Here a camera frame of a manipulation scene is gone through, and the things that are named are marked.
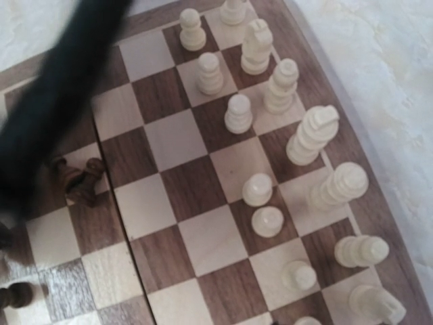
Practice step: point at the dark pawn piece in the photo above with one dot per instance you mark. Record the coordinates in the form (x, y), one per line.
(84, 192)
(16, 295)

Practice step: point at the dark bishop piece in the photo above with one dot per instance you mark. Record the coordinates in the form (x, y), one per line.
(68, 176)

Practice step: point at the wooden folding chess board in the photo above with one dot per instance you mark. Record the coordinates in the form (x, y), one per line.
(170, 239)

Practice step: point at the white pawn piece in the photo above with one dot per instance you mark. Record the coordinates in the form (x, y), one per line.
(192, 35)
(209, 78)
(238, 117)
(258, 190)

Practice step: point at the white bishop piece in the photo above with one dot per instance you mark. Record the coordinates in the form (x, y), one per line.
(282, 85)

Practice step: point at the white knight piece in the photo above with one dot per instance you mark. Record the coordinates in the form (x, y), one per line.
(256, 47)

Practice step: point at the white queen piece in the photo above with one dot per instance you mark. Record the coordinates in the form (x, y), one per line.
(347, 182)

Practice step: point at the white rook corner piece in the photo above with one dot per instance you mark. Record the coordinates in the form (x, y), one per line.
(233, 12)

